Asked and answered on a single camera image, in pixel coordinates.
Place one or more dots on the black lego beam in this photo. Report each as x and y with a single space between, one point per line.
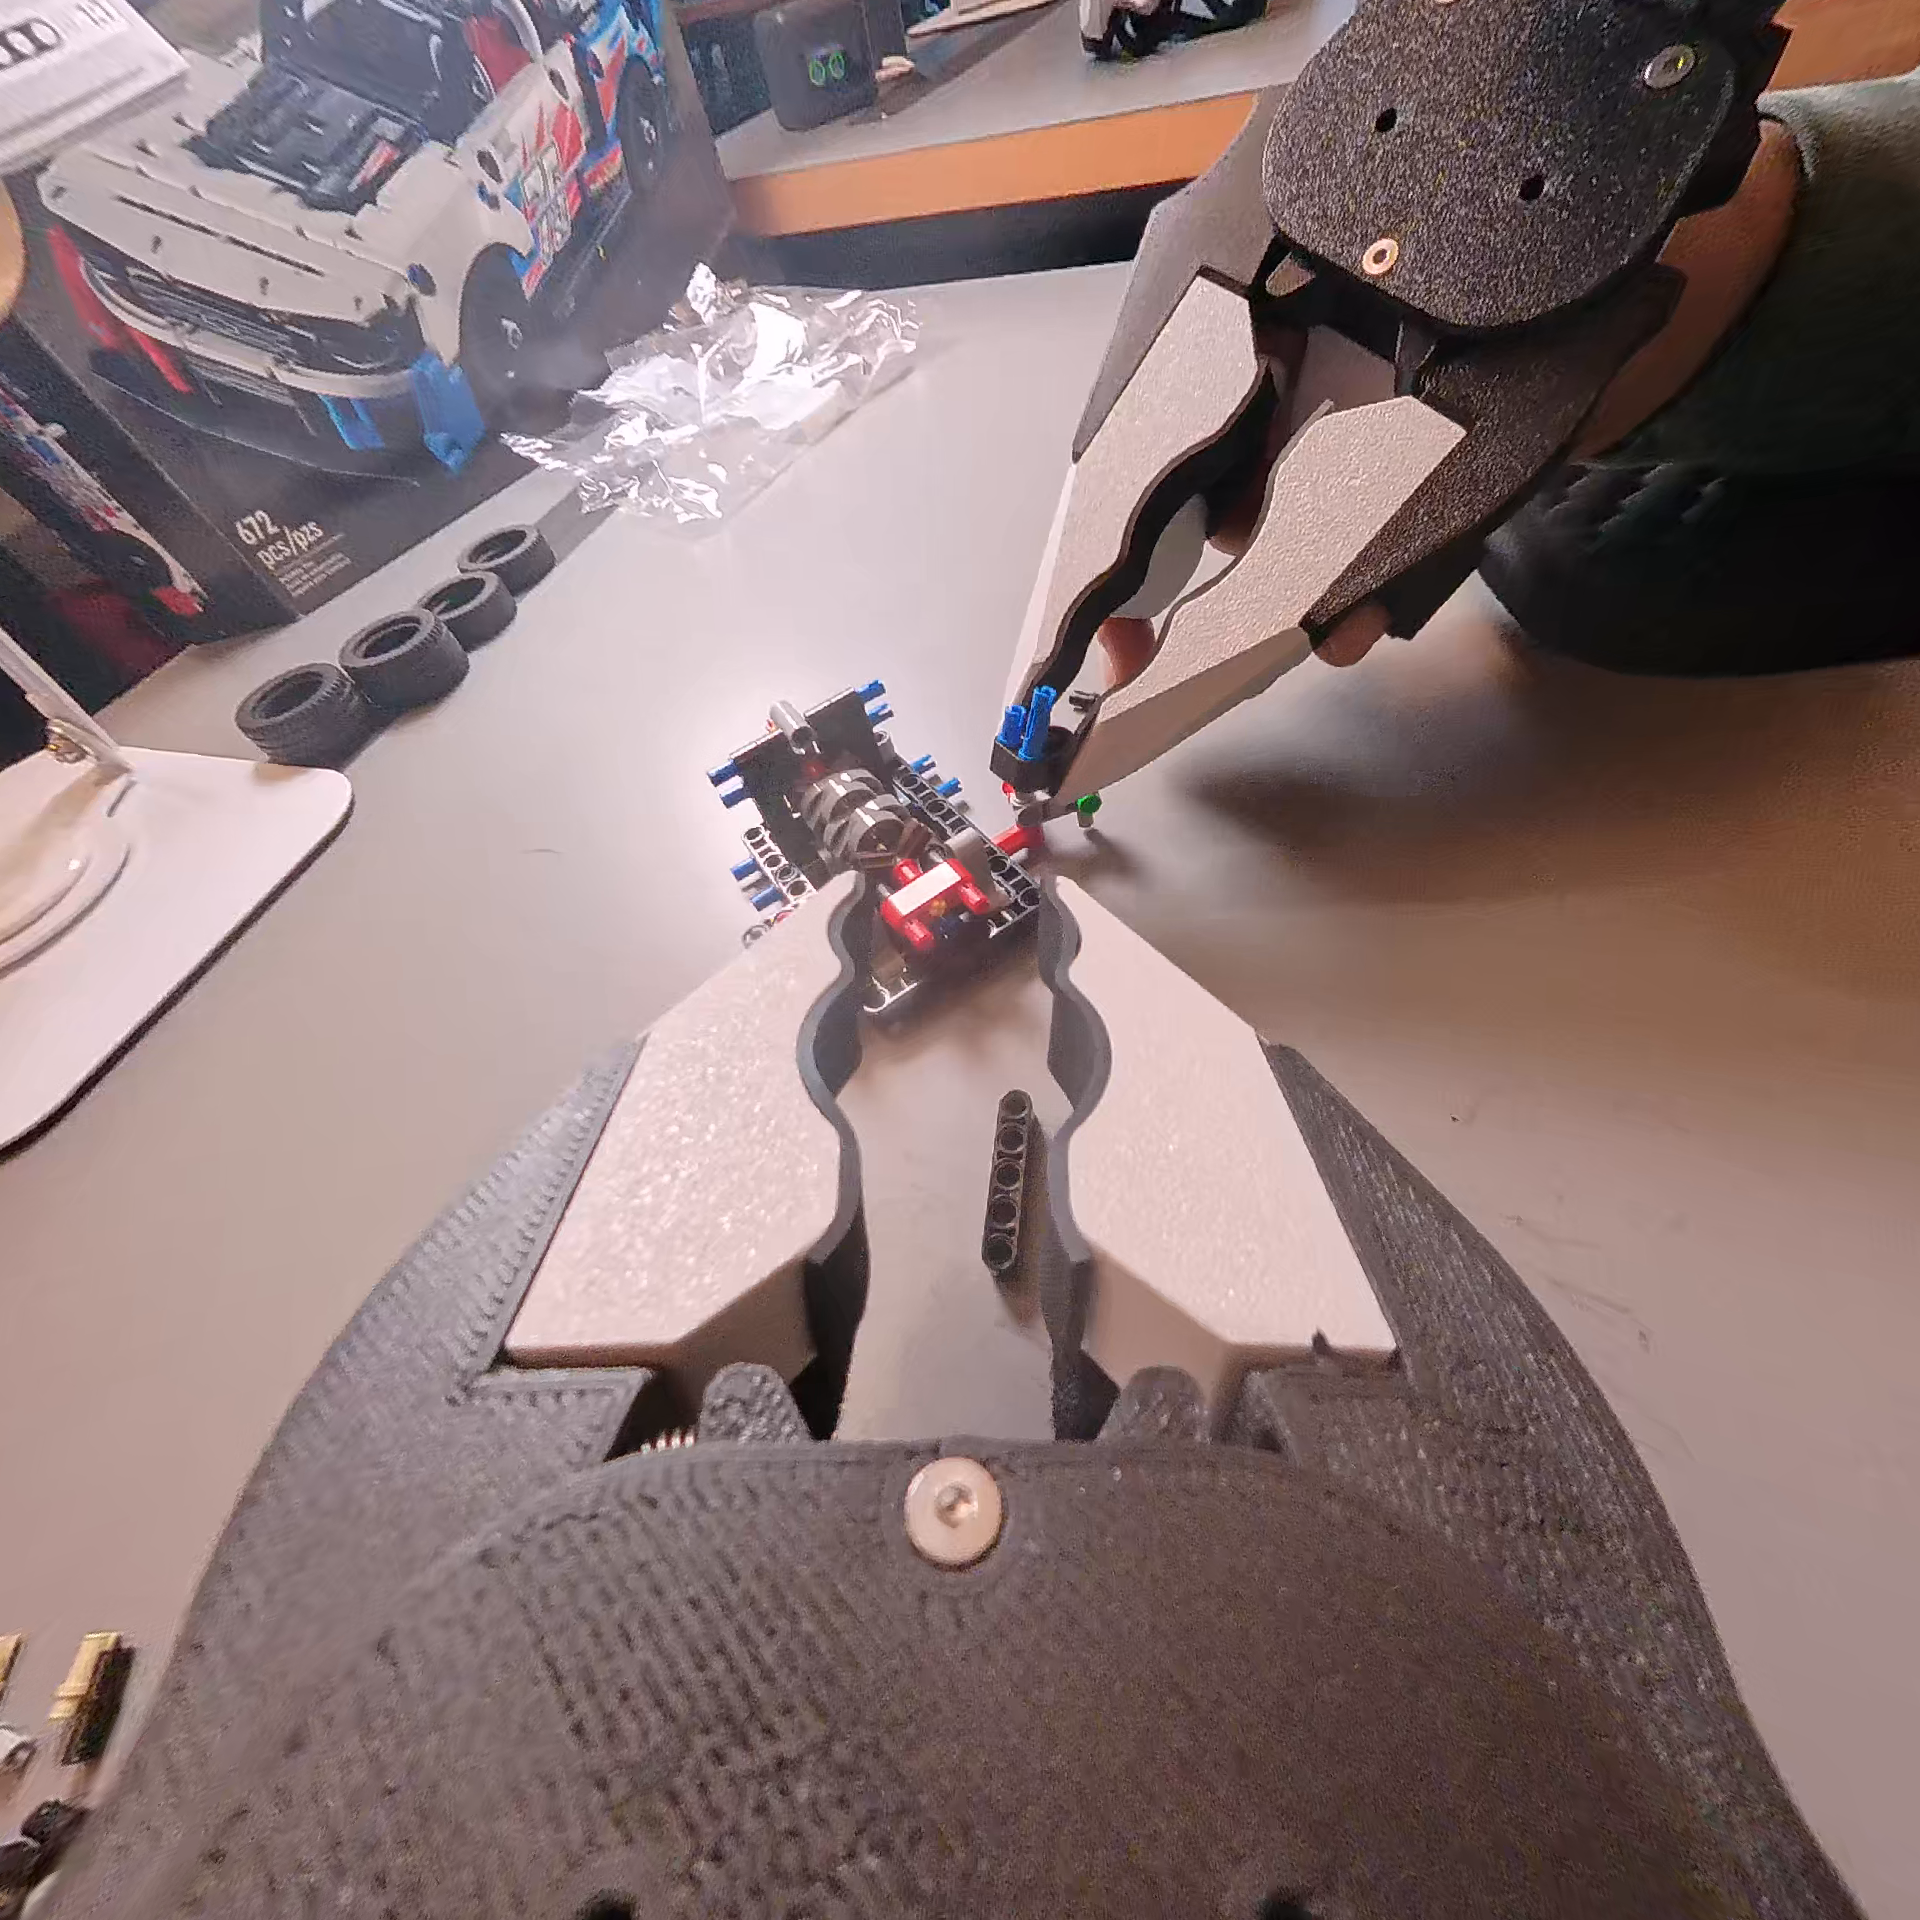
1010 1184

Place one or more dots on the black box with green display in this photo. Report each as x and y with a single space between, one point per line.
819 67

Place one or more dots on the black rubber lego tyre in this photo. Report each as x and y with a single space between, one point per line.
469 608
510 558
403 662
306 717

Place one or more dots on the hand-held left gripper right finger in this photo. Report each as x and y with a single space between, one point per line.
1229 1200

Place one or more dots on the person's right forearm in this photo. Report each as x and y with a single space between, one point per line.
1861 271

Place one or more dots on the neighbouring wooden desk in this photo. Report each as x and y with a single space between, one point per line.
990 165

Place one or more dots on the small black blue-pinned lego piece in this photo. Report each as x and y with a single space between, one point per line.
1036 750

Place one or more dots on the person's right hand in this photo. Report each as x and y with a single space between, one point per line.
1724 299

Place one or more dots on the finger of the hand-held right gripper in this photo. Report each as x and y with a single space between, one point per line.
1154 450
1336 525

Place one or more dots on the black and white device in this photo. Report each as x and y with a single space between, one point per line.
1171 23

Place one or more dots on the lego set box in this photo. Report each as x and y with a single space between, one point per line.
376 224

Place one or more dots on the row of loose lego parts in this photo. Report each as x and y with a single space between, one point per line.
82 1711

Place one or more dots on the lego chassis assembly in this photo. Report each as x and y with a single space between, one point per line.
861 810

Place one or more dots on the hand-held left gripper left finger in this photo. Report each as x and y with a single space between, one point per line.
674 1184

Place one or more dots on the clear plastic bag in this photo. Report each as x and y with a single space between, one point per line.
721 390

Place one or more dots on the white instruction stand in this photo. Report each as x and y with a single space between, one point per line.
194 901

